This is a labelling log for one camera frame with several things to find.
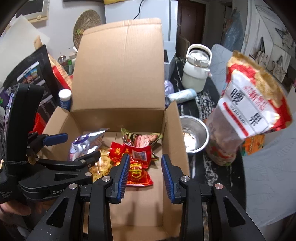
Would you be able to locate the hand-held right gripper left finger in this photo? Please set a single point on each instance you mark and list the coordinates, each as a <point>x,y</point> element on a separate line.
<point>121,178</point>

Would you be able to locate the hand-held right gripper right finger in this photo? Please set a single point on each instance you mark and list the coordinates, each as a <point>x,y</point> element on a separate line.
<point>167,180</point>

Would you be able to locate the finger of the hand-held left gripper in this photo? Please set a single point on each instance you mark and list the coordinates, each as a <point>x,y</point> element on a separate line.
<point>69,163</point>
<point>56,138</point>

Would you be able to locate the red gold-print snack packet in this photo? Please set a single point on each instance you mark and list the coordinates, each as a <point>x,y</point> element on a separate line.
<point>138,173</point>

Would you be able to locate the clear yellow waffle packet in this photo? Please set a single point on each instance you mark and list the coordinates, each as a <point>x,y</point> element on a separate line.
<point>104,164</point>

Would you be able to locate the silver-blue snack packet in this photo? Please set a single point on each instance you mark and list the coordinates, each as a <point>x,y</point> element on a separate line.
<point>85,143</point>

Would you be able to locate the red white-label snack packet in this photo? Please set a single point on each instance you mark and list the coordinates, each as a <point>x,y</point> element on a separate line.
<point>120,150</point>

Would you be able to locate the green-edged dark snack packet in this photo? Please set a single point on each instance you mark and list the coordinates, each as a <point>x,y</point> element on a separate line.
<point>141,139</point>

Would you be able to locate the cardboard box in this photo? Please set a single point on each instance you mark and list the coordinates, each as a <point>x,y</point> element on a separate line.
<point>120,69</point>

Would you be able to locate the person's left hand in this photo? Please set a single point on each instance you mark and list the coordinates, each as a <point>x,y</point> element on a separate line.
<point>16,209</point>

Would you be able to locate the white blue-label tube bottle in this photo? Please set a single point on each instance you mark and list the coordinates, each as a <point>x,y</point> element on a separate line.
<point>64,97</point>

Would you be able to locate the black printed food bag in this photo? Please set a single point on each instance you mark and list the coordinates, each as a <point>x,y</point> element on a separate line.
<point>30,74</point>

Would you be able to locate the stainless steel bowl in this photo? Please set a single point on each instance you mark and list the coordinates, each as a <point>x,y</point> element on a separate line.
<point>196,129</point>

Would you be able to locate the red gift box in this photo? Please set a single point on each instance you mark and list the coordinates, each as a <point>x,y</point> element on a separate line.
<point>61,76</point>

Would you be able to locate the green white small carton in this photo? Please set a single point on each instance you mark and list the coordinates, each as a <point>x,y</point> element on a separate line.
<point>70,63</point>

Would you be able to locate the white paper sheets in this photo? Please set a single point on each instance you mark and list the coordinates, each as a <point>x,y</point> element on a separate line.
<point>20,39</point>

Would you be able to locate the rolled light blue cloth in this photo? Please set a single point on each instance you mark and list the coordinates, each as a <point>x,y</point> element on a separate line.
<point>182,95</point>

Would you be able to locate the purple plastic bag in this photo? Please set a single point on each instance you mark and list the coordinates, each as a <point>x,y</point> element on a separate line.
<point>168,89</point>

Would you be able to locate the orange printed packet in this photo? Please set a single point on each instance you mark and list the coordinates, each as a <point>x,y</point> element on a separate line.
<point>254,144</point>

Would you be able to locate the grey-blue leaf-pattern chair cushion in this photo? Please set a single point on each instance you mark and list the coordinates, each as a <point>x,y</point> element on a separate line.
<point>219,64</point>
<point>268,180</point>

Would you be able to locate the white kettle-shaped bottle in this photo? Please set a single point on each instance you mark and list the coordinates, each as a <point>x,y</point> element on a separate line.
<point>194,74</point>

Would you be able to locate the red white cashew bag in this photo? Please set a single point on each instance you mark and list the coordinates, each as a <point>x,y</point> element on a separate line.
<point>249,104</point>

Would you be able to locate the round woven straw fan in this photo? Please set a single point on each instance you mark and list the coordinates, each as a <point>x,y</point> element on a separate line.
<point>86,25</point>

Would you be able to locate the white box appliance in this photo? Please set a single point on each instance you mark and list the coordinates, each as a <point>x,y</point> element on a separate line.
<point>170,62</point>

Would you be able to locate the flat cardboard piece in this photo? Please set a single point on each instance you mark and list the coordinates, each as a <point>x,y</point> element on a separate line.
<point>183,45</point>

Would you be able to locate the yellow enamel pot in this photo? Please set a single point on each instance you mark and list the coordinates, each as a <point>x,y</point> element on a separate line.
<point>112,1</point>

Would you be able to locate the blue plastic bag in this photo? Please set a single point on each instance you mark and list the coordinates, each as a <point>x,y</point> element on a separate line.
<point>233,32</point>

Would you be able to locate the brown door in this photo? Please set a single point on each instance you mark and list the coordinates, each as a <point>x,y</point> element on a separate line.
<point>192,18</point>

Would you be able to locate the white panelled cabinet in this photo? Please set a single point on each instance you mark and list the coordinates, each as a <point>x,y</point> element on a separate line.
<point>272,34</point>

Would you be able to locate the small beige picture frame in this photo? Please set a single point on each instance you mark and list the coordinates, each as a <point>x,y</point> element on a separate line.
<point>34,11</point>

